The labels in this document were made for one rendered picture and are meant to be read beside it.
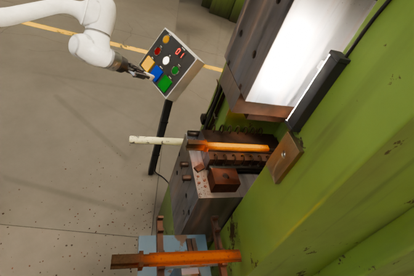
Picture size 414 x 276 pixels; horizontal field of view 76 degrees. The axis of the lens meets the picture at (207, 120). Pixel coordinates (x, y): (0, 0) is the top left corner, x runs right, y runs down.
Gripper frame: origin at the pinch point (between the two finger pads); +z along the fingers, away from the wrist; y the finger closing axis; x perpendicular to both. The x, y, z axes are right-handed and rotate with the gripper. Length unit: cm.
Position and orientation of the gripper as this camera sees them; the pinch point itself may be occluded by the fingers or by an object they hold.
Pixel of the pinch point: (148, 76)
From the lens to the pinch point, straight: 142.1
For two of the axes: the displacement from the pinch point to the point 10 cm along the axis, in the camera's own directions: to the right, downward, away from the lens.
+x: 6.3, -7.4, -2.4
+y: 5.8, 6.5, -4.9
